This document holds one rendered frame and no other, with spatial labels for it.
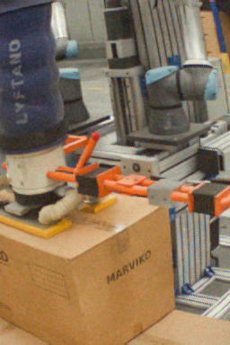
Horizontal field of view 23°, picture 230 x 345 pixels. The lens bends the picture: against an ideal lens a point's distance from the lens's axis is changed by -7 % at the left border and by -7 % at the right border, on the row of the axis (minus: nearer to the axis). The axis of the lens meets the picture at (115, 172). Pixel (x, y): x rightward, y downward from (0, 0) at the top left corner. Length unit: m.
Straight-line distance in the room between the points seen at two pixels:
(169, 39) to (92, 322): 1.24
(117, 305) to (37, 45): 0.77
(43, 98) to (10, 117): 0.11
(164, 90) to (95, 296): 0.79
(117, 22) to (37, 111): 0.73
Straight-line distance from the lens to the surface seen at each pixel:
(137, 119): 2.22
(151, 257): 1.68
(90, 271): 1.49
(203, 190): 1.31
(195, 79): 1.95
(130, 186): 1.43
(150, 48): 2.19
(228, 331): 1.70
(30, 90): 1.56
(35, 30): 1.56
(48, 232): 1.55
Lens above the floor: 1.57
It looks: 18 degrees down
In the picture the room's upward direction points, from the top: 8 degrees counter-clockwise
